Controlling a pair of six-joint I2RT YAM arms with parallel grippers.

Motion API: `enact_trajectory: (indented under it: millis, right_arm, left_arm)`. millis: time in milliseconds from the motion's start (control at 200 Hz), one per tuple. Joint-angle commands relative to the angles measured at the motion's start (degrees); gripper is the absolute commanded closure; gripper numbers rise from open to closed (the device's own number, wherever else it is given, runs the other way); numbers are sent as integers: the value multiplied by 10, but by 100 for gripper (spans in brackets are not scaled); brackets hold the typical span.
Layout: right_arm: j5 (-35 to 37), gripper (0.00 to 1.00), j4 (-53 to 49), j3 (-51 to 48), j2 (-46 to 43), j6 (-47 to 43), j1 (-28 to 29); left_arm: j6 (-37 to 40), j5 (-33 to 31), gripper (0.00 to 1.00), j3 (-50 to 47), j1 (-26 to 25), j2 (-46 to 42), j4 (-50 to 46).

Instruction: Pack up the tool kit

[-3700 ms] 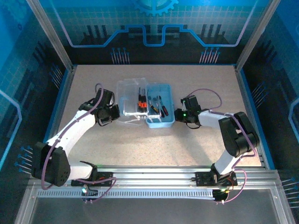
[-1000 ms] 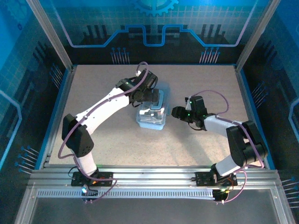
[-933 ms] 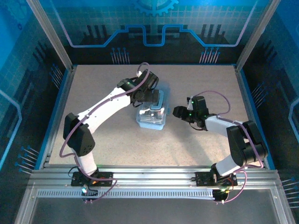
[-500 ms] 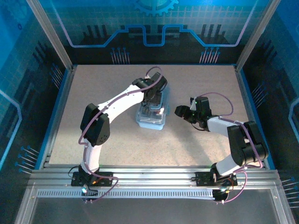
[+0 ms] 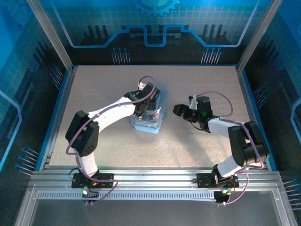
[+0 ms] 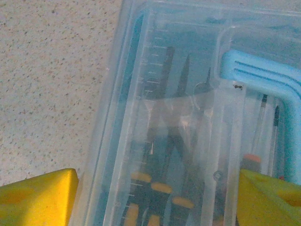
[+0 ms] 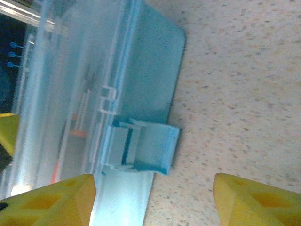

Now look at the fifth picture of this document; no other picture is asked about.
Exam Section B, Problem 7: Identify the blue toolbox with clear lid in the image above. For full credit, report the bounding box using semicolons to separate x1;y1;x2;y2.
130;86;168;135

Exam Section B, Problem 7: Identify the small black connector box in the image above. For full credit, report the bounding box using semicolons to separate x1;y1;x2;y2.
82;191;99;205
214;191;230;205

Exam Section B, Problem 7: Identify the dark grey base panel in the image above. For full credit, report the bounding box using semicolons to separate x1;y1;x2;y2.
30;190;283;226

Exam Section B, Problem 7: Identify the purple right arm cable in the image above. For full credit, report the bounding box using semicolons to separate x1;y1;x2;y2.
196;91;265;170

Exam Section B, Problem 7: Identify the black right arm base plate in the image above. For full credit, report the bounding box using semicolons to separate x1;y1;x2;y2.
196;173;240;189

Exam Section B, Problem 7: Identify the aluminium mounting rail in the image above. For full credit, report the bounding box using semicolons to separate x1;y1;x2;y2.
29;166;284;191

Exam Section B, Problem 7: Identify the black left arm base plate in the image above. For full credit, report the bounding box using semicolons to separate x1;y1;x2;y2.
71;173;115;189

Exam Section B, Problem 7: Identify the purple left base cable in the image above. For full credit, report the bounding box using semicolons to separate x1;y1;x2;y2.
79;180;118;206

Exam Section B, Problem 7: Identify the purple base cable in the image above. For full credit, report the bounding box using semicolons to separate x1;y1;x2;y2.
79;180;118;206
217;171;250;206

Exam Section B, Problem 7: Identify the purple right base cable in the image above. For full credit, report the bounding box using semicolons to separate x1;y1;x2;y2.
217;171;250;206

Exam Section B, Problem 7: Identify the slotted cable duct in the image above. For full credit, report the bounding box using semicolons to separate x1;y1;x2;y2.
37;192;218;202

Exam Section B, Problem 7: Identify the aluminium frame post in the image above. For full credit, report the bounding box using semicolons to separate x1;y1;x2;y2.
26;0;76;71
237;0;284;71

